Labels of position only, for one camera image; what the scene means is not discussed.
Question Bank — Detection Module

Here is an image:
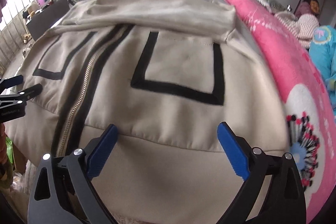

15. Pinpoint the beige zip jacket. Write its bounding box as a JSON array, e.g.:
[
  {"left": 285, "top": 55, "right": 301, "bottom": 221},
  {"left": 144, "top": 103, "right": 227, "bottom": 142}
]
[{"left": 4, "top": 0, "right": 289, "bottom": 224}]

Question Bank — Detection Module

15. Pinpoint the metal railing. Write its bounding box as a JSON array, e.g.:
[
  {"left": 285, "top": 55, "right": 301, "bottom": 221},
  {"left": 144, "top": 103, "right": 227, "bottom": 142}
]
[{"left": 0, "top": 0, "right": 50, "bottom": 69}]

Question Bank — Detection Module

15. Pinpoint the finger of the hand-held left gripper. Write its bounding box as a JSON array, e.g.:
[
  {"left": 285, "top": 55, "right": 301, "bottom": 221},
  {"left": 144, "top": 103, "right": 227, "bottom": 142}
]
[
  {"left": 0, "top": 75, "right": 24, "bottom": 90},
  {"left": 0, "top": 84, "right": 43, "bottom": 106}
]

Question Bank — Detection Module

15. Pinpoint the pink checked cloth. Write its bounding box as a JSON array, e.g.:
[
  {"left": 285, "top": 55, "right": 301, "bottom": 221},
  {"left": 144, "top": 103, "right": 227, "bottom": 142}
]
[{"left": 274, "top": 11, "right": 319, "bottom": 47}]

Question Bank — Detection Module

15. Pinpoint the dark cabinet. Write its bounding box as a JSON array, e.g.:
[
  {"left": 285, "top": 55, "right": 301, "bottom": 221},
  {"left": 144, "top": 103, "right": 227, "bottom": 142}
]
[{"left": 26, "top": 0, "right": 70, "bottom": 41}]

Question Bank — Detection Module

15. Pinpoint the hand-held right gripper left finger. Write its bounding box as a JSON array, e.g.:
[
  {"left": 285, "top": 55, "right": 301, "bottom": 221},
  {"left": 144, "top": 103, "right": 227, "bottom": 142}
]
[{"left": 28, "top": 124, "right": 118, "bottom": 224}]

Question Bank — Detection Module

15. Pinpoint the green bag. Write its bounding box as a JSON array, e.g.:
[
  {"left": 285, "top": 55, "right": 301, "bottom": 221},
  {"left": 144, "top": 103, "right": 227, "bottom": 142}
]
[{"left": 5, "top": 136, "right": 13, "bottom": 169}]

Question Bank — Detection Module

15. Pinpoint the blue cartoon quilt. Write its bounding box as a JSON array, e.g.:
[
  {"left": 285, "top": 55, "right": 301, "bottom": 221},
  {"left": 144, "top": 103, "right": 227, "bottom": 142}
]
[{"left": 308, "top": 25, "right": 336, "bottom": 111}]

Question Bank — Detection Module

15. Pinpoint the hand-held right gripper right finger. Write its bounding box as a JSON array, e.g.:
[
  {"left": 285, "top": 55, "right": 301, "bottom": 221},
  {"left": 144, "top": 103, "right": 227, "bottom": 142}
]
[{"left": 215, "top": 122, "right": 307, "bottom": 224}]

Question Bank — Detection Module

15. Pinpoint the pink floral blanket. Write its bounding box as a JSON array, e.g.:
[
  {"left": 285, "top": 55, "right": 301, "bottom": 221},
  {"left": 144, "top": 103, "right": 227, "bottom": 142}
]
[{"left": 218, "top": 0, "right": 336, "bottom": 224}]

